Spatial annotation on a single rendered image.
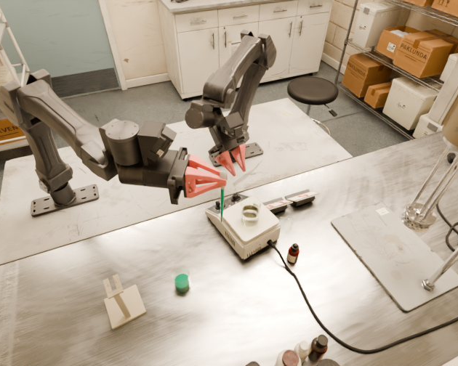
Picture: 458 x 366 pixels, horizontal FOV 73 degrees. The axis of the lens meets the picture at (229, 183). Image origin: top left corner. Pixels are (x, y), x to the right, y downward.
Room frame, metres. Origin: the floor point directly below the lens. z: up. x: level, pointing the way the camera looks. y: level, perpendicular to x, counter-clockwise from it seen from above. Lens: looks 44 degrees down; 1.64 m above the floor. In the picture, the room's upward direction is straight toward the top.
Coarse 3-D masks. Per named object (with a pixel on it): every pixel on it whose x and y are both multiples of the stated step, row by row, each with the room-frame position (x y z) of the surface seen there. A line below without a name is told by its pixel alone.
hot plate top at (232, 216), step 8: (232, 208) 0.56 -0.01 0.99; (240, 208) 0.56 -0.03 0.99; (264, 208) 0.56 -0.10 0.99; (224, 216) 0.53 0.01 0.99; (232, 216) 0.53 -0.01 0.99; (240, 216) 0.53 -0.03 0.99; (264, 216) 0.53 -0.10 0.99; (272, 216) 0.53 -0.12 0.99; (232, 224) 0.50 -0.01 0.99; (240, 224) 0.50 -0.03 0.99; (264, 224) 0.50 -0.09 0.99; (272, 224) 0.50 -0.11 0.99; (240, 232) 0.48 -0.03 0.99; (248, 232) 0.48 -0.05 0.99; (256, 232) 0.48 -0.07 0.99; (264, 232) 0.48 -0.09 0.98; (248, 240) 0.45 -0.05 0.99
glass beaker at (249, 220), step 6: (246, 198) 0.54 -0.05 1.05; (252, 198) 0.54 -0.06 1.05; (258, 198) 0.53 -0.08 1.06; (246, 204) 0.54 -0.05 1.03; (252, 204) 0.54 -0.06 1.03; (258, 204) 0.53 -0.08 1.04; (258, 210) 0.50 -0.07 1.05; (246, 216) 0.49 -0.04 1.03; (252, 216) 0.49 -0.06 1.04; (258, 216) 0.50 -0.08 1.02; (246, 222) 0.49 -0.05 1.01; (252, 222) 0.49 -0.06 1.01; (258, 222) 0.50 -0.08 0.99
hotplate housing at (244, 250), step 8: (208, 216) 0.59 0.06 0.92; (216, 216) 0.55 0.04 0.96; (216, 224) 0.55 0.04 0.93; (224, 224) 0.52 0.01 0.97; (280, 224) 0.52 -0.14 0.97; (224, 232) 0.52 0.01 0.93; (232, 232) 0.49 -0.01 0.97; (272, 232) 0.49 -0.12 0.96; (232, 240) 0.48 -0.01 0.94; (240, 240) 0.46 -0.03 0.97; (256, 240) 0.47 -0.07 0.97; (264, 240) 0.48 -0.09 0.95; (272, 240) 0.50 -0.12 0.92; (240, 248) 0.45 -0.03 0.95; (248, 248) 0.45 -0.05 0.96; (256, 248) 0.47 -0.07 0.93; (240, 256) 0.45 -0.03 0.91; (248, 256) 0.45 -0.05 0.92
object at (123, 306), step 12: (108, 288) 0.31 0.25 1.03; (120, 288) 0.31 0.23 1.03; (132, 288) 0.36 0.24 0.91; (108, 300) 0.33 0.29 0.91; (120, 300) 0.29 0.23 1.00; (132, 300) 0.33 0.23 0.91; (108, 312) 0.30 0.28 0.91; (120, 312) 0.30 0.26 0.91; (132, 312) 0.30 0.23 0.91; (144, 312) 0.30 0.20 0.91; (120, 324) 0.28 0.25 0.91
